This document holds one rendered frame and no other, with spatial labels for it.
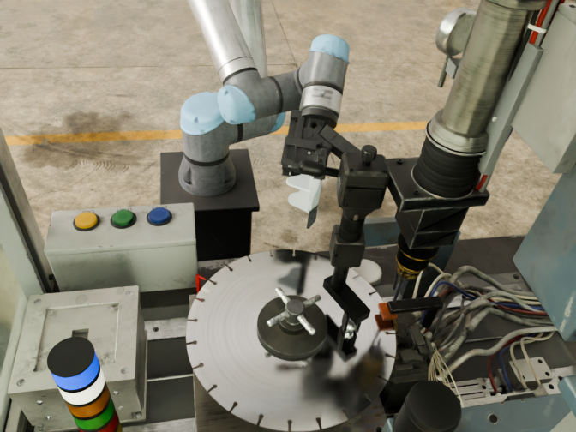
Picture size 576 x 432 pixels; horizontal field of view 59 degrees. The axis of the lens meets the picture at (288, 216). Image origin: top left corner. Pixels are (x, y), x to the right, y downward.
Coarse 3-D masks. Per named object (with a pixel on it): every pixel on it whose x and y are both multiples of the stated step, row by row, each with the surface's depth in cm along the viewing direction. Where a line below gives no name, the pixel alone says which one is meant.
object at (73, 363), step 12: (60, 348) 51; (72, 348) 51; (84, 348) 51; (48, 360) 50; (60, 360) 50; (72, 360) 50; (84, 360) 50; (96, 360) 52; (60, 372) 49; (72, 372) 49; (84, 372) 50; (96, 372) 52; (60, 384) 50; (72, 384) 50; (84, 384) 51
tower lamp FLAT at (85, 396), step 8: (104, 376) 56; (96, 384) 53; (104, 384) 55; (64, 392) 52; (72, 392) 51; (80, 392) 51; (88, 392) 52; (96, 392) 53; (72, 400) 53; (80, 400) 53; (88, 400) 53
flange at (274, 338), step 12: (276, 300) 82; (300, 300) 82; (264, 312) 80; (276, 312) 80; (312, 312) 81; (264, 324) 78; (276, 324) 78; (288, 324) 77; (300, 324) 77; (312, 324) 79; (324, 324) 79; (264, 336) 77; (276, 336) 77; (288, 336) 77; (300, 336) 77; (312, 336) 77; (324, 336) 78; (276, 348) 76; (288, 348) 76; (300, 348) 76; (312, 348) 76
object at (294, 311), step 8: (280, 288) 79; (280, 296) 78; (320, 296) 78; (288, 304) 76; (296, 304) 76; (304, 304) 77; (288, 312) 75; (296, 312) 75; (272, 320) 74; (280, 320) 75; (288, 320) 76; (296, 320) 76; (304, 320) 75; (312, 328) 74
